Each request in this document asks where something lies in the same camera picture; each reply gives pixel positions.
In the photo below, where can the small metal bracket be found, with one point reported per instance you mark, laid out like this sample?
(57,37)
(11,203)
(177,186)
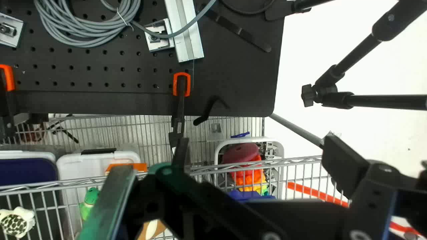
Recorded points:
(9,30)
(155,38)

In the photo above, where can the aluminium extrusion rail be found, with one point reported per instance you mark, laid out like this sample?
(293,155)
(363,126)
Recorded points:
(187,31)

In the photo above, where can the green tinted flat bar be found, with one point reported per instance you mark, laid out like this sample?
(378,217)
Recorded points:
(108,205)

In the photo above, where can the black perforated breadboard table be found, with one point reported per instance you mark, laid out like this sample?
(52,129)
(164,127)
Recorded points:
(115,85)

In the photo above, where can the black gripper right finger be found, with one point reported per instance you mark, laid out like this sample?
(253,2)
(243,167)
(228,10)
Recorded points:
(382,201)

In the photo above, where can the orange tape strip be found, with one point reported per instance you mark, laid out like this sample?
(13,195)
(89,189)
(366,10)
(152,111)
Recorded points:
(315,194)

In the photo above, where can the magenta round toy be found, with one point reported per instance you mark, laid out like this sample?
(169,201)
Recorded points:
(240,155)

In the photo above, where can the black tripod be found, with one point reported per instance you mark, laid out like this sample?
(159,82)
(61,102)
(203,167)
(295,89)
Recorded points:
(378,101)

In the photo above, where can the white plastic basket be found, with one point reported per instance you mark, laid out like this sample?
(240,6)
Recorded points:
(273,149)

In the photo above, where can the white black spotted toy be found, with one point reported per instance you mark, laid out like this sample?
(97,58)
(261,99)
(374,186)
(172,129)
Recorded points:
(15,222)

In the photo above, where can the green plush toy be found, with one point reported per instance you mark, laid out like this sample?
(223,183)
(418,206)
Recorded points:
(89,202)

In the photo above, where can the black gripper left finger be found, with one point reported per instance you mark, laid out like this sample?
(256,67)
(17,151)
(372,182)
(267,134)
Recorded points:
(200,214)

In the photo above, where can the dark blue lidded container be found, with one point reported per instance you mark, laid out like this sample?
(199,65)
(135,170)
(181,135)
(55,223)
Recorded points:
(27,171)

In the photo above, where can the white lidded storage box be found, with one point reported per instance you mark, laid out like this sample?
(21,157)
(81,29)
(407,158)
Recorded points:
(88,165)

